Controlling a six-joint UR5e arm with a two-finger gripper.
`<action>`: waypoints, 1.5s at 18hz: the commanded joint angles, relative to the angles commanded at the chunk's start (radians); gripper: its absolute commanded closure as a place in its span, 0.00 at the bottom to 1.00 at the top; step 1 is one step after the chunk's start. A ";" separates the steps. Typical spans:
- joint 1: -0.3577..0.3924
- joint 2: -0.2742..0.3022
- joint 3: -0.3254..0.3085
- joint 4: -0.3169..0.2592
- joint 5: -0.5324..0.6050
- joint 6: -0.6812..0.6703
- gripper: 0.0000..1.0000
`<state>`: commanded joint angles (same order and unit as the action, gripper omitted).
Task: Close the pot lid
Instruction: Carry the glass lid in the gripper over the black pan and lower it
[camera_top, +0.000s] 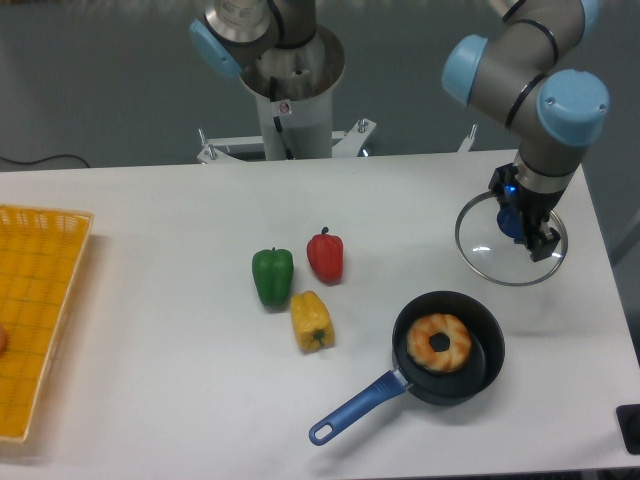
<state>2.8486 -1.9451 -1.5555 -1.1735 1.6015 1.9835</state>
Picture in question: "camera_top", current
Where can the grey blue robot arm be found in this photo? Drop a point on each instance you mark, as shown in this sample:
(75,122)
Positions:
(513,79)

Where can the black pot blue handle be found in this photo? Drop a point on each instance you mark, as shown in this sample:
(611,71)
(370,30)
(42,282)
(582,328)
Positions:
(483,367)

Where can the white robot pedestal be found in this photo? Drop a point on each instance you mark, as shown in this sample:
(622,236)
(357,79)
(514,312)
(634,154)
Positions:
(293,90)

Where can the glazed ring bread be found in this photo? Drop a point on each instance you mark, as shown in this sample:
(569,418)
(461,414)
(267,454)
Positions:
(439,343)

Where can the green bell pepper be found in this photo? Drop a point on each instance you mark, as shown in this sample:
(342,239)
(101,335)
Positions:
(272,271)

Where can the yellow bell pepper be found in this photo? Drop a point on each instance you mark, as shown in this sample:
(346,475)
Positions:
(311,321)

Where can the red bell pepper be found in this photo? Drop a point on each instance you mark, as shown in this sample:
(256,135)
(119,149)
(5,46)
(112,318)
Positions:
(325,253)

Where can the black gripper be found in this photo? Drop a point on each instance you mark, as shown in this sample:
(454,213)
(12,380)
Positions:
(522,212)

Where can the black device at table edge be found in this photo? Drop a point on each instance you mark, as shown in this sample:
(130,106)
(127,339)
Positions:
(628,417)

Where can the yellow woven basket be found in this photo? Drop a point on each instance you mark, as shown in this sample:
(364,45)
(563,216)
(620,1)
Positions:
(41,251)

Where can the glass pot lid blue knob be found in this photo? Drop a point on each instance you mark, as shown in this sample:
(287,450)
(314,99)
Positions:
(495,256)

